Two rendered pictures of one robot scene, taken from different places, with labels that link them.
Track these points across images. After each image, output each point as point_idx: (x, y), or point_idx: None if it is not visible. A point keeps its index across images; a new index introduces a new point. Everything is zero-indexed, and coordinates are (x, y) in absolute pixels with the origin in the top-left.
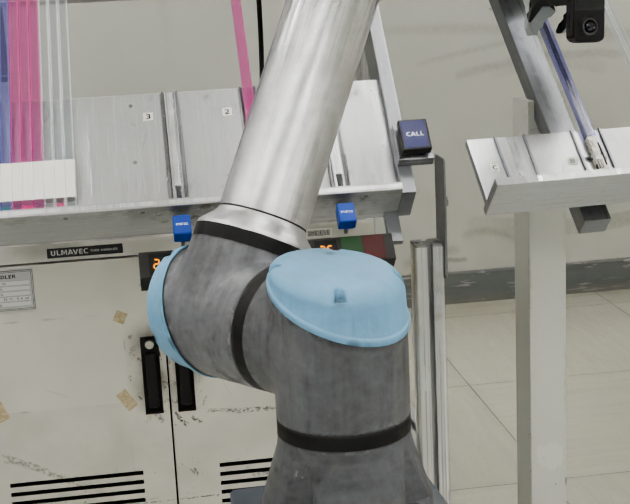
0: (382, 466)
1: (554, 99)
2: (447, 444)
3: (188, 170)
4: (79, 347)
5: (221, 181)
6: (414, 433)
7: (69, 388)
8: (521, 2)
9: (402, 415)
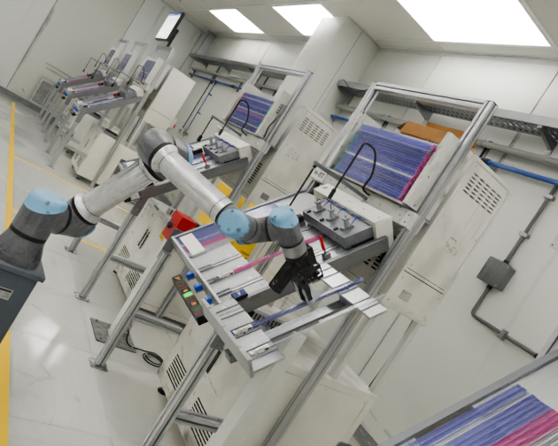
0: (7, 233)
1: (289, 327)
2: (172, 405)
3: (212, 268)
4: (209, 329)
5: (211, 274)
6: (193, 413)
7: (200, 339)
8: (340, 306)
9: (19, 228)
